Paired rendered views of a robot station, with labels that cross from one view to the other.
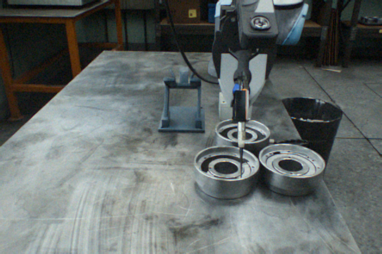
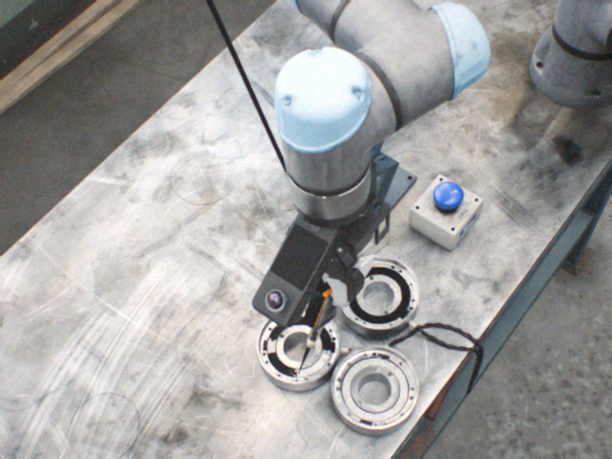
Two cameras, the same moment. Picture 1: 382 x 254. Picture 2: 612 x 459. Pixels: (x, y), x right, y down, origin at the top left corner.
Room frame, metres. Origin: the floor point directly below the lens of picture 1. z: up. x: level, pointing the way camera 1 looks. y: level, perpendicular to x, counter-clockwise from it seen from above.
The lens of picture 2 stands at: (0.23, -0.34, 1.75)
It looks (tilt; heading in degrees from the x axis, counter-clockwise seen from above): 59 degrees down; 44
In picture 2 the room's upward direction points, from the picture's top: 8 degrees counter-clockwise
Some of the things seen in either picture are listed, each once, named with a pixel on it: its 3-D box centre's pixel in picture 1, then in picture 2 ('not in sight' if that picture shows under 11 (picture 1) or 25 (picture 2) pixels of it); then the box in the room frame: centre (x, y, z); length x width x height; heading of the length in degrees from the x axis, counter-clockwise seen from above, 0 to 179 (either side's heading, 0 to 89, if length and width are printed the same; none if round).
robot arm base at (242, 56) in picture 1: (231, 56); (586, 47); (1.10, -0.13, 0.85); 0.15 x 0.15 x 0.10
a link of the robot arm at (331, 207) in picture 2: not in sight; (326, 174); (0.54, -0.07, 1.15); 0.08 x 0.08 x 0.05
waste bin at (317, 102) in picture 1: (302, 143); not in sight; (1.69, -0.61, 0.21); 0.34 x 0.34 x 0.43
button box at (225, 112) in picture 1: (234, 105); (448, 209); (0.76, -0.10, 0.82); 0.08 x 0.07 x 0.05; 178
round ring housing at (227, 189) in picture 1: (225, 172); (299, 349); (0.48, -0.06, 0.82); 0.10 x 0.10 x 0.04
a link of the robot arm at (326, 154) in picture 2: not in sight; (327, 120); (0.54, -0.08, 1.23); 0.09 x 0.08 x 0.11; 161
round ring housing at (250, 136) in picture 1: (242, 139); (378, 298); (0.60, -0.10, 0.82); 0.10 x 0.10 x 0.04
